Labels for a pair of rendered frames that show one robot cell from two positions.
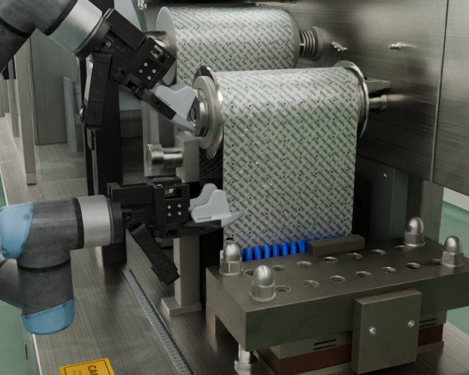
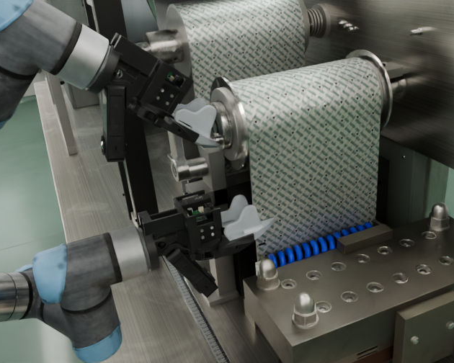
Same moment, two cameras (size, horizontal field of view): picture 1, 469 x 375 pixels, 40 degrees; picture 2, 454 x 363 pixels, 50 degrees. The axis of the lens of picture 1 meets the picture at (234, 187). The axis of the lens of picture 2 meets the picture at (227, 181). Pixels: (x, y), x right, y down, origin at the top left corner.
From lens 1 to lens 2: 31 cm
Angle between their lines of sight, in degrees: 10
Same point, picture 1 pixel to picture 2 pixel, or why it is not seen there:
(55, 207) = (88, 250)
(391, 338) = (432, 341)
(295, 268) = (331, 273)
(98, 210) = (132, 247)
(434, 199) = not seen: hidden behind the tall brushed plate
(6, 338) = not seen: hidden behind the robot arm
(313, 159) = (339, 158)
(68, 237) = (106, 279)
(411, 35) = (435, 20)
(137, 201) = (169, 230)
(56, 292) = (102, 327)
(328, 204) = (354, 197)
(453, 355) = not seen: outside the picture
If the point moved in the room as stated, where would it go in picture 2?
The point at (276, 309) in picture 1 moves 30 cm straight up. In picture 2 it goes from (321, 337) to (319, 124)
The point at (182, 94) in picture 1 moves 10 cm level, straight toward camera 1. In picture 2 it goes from (203, 114) to (207, 139)
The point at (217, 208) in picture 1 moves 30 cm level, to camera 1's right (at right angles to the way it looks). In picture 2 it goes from (249, 222) to (445, 206)
